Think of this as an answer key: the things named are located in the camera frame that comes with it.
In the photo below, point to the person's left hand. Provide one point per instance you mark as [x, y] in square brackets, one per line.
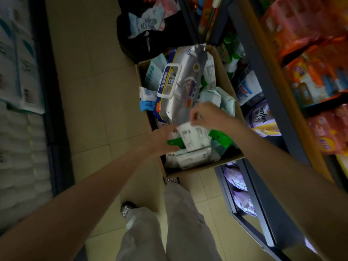
[163, 141]

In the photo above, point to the person's right hand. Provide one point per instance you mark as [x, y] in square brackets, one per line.
[214, 116]

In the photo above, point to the white small wipes pack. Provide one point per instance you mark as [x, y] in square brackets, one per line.
[194, 138]

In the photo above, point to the cardboard box of wipes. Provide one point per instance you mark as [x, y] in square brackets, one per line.
[190, 160]

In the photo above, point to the brown cardboard box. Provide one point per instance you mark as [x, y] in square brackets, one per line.
[225, 84]

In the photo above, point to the navy kitchen wipes pack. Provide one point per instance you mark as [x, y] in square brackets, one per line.
[185, 84]

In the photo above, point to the dark metal shelf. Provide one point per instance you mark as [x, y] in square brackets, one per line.
[54, 133]

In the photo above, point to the person's right forearm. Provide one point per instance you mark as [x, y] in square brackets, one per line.
[299, 187]

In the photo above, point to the person's left forearm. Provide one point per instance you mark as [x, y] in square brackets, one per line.
[68, 209]

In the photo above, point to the person's right shoe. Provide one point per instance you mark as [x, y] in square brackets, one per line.
[171, 180]

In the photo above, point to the person's shoe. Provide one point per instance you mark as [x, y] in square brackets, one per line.
[127, 209]
[171, 180]

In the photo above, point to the person's left shoe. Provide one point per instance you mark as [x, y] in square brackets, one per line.
[127, 209]

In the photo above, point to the person's grey trousers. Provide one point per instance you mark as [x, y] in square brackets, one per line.
[185, 228]

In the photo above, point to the white blue detergent bag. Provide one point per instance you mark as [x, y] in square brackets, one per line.
[248, 88]

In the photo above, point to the purple yellow softener pack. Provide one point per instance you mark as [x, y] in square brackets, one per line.
[262, 119]

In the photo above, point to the green white bottles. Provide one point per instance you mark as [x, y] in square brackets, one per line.
[231, 54]

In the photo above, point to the purple refill bags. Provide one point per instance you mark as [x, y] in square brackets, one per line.
[242, 195]

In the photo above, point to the black plastic bag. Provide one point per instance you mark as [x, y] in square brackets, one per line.
[163, 40]

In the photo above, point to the row of orange yellow packs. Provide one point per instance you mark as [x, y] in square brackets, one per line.
[206, 16]

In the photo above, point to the stack of orange red packs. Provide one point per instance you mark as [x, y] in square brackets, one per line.
[312, 78]

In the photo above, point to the white teal printed pack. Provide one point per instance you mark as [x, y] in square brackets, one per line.
[146, 21]

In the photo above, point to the pink printed pack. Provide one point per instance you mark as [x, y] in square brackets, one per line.
[168, 6]

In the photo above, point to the stack of white roll packs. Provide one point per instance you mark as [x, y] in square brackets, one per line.
[24, 149]

